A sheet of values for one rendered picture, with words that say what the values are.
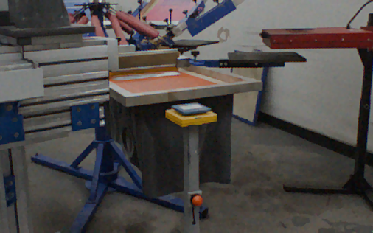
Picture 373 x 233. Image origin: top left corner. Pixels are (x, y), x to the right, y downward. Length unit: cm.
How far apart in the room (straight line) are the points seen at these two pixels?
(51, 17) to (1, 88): 25
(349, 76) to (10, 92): 313
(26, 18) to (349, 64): 302
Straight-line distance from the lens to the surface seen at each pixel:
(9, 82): 104
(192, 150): 144
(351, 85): 380
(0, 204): 146
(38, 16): 117
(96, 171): 293
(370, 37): 276
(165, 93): 156
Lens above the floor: 132
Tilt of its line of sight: 13 degrees down
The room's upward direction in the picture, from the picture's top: 2 degrees counter-clockwise
